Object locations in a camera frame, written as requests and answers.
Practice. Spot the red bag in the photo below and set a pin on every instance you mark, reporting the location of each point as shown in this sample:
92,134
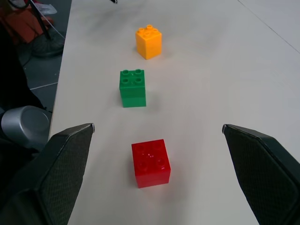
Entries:
21,24

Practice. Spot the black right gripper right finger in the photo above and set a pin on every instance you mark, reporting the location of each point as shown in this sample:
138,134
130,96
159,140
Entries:
262,173

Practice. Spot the black round stand base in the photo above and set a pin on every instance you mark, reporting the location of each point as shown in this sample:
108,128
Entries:
47,45

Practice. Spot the red toy building block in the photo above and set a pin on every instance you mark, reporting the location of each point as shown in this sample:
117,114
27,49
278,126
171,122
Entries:
151,164

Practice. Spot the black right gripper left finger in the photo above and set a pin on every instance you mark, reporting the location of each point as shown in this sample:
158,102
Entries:
58,173

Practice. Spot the yellow toy building block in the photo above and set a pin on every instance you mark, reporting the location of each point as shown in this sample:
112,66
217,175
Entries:
148,43

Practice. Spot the silver robot body joint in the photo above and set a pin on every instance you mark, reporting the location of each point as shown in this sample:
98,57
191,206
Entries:
25,126

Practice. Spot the green toy building block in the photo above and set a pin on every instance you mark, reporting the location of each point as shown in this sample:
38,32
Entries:
132,90

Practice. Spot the black robot torso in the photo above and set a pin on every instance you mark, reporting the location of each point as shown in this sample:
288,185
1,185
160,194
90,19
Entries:
14,77

